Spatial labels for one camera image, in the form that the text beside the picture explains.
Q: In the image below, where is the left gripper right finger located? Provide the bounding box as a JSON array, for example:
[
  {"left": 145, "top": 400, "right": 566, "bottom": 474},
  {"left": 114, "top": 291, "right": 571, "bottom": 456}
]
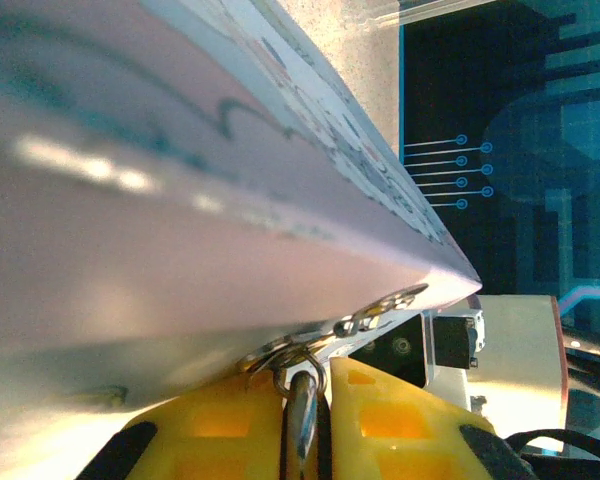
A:
[{"left": 323, "top": 355, "right": 537, "bottom": 480}]

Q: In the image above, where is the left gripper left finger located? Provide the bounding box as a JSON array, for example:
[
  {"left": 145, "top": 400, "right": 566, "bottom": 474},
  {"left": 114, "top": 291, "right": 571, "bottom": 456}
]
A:
[{"left": 77, "top": 369, "right": 287, "bottom": 480}]

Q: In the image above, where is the lavender cartoon tin box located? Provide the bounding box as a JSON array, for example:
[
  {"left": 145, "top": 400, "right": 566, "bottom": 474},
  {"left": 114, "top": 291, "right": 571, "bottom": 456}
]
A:
[{"left": 0, "top": 0, "right": 483, "bottom": 480}]

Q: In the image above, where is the cream knife block orange top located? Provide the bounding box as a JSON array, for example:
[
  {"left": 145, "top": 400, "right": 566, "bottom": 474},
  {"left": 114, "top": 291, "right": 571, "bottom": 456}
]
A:
[{"left": 467, "top": 294, "right": 569, "bottom": 441}]

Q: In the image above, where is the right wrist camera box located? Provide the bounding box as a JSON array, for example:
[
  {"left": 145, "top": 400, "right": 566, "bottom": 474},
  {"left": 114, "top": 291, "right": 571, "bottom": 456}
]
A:
[{"left": 424, "top": 308, "right": 486, "bottom": 371}]

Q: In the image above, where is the thin black cable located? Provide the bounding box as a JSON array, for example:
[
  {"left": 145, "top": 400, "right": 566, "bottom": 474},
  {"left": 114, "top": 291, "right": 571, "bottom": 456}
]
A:
[{"left": 504, "top": 428, "right": 600, "bottom": 464}]

